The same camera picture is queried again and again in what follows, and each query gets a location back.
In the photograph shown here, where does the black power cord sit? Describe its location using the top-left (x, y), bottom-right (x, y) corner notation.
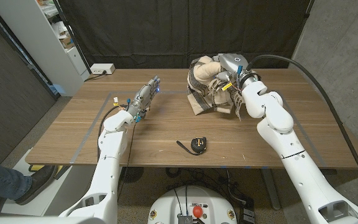
top-left (85, 70), bottom-right (108, 82)

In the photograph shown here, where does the round black grille disc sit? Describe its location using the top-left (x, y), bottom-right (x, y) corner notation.
top-left (121, 167), bottom-right (145, 184)

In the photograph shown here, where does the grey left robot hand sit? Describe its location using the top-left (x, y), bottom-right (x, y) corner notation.
top-left (126, 74), bottom-right (162, 119)

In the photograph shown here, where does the black tape measure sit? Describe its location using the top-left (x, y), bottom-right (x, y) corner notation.
top-left (176, 136), bottom-right (208, 156)

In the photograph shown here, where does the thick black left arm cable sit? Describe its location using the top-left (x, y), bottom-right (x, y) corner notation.
top-left (97, 105), bottom-right (124, 161)

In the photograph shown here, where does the white floor panel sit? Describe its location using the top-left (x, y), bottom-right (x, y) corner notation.
top-left (0, 148), bottom-right (98, 217)

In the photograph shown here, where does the black floor power strip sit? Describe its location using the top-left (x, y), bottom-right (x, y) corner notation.
top-left (239, 207), bottom-right (256, 224)

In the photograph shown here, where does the beige scarf with black stripes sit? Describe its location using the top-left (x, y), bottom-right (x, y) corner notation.
top-left (186, 55), bottom-right (245, 121)

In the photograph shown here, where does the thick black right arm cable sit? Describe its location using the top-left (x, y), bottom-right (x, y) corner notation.
top-left (246, 54), bottom-right (358, 205)

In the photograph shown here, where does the white shelf cabinet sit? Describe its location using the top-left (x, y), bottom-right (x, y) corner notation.
top-left (0, 0), bottom-right (91, 97)

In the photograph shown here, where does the white power strip box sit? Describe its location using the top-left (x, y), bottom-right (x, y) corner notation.
top-left (90, 63), bottom-right (116, 75)

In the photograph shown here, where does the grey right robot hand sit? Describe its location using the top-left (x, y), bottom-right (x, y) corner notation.
top-left (212, 52), bottom-right (260, 90)

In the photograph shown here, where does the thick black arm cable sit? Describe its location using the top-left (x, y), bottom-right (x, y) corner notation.
top-left (97, 105), bottom-right (124, 161)
top-left (246, 54), bottom-right (358, 205)

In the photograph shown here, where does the grey table leg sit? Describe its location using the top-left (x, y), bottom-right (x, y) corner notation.
top-left (261, 169), bottom-right (282, 211)

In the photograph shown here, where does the cardboard box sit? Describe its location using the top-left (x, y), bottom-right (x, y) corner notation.
top-left (59, 34), bottom-right (75, 50)

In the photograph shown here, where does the white robot torso base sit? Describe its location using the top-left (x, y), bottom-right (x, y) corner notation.
top-left (147, 185), bottom-right (238, 224)

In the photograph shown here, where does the black backdrop curtain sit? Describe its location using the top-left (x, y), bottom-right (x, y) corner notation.
top-left (57, 0), bottom-right (312, 70)

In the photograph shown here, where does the black backdrop stand pole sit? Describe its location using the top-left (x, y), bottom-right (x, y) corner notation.
top-left (52, 0), bottom-right (92, 75)
top-left (303, 0), bottom-right (316, 19)

